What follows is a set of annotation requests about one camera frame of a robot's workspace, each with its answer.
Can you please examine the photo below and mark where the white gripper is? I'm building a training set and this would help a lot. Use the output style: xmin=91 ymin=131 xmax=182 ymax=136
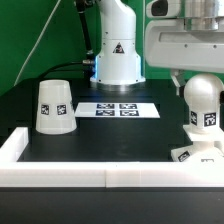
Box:
xmin=144 ymin=19 xmax=224 ymax=97

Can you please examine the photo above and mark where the white lamp bulb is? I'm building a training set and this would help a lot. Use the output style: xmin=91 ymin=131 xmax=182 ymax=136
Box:
xmin=184 ymin=74 xmax=224 ymax=133

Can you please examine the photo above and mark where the white lamp base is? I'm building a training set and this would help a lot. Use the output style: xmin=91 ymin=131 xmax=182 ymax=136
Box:
xmin=171 ymin=125 xmax=224 ymax=163

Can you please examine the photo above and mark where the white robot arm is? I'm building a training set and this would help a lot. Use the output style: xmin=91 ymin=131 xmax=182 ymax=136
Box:
xmin=74 ymin=0 xmax=224 ymax=95

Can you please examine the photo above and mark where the white lamp shade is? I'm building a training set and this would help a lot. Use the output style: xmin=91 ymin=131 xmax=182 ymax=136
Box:
xmin=36 ymin=80 xmax=77 ymax=135

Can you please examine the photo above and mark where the white marker plate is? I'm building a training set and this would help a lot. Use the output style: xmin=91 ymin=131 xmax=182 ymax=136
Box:
xmin=75 ymin=102 xmax=160 ymax=119

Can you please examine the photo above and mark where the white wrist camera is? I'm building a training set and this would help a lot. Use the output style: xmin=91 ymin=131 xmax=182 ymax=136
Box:
xmin=146 ymin=0 xmax=181 ymax=19

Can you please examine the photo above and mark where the black cable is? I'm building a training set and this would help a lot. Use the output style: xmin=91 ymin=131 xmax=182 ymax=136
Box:
xmin=39 ymin=0 xmax=96 ymax=81

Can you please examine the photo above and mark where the white cable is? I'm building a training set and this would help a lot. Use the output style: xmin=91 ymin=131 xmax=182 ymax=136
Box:
xmin=13 ymin=0 xmax=63 ymax=88

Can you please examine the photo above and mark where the white U-shaped fence frame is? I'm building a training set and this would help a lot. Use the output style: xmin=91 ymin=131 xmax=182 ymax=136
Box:
xmin=0 ymin=127 xmax=224 ymax=188

